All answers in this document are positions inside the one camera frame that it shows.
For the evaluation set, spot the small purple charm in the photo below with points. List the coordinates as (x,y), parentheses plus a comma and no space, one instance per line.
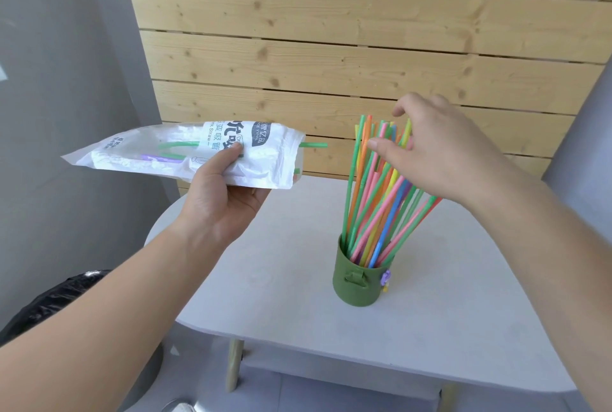
(385,279)

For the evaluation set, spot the person's right thumb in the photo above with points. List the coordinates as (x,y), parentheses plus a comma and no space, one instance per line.
(386,149)

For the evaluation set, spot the bin with black bag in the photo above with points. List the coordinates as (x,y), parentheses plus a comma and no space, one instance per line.
(52,299)

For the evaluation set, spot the person's right forearm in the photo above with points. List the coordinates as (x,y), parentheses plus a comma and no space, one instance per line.
(550,254)

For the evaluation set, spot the bunch of colourful straws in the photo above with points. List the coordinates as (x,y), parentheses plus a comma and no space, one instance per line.
(377,215)

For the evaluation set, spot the person's right hand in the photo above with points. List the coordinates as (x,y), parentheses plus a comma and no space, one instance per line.
(440,153)

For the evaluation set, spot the green cylindrical holder cup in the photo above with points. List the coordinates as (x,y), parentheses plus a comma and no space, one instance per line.
(356,290)

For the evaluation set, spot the silver metal object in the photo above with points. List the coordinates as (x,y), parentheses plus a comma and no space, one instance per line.
(179,406)

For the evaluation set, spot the person's left thumb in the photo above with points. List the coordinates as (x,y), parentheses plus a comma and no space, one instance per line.
(225,157)

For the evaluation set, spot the person's left hand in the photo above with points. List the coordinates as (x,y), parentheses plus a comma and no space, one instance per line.
(215,206)

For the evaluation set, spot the wooden table leg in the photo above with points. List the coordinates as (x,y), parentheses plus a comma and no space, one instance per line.
(234,364)

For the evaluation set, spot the person's left forearm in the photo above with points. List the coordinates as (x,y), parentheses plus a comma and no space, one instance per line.
(114,325)

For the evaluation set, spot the green drinking straw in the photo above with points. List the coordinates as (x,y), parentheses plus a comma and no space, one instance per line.
(313,145)

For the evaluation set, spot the purple drinking straw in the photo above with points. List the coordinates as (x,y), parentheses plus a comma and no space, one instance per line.
(160,157)

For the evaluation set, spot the white plastic straw bag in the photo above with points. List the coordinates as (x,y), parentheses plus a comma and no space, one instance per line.
(158,163)

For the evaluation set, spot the wooden slat panel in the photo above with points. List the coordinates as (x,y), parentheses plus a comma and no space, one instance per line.
(363,34)

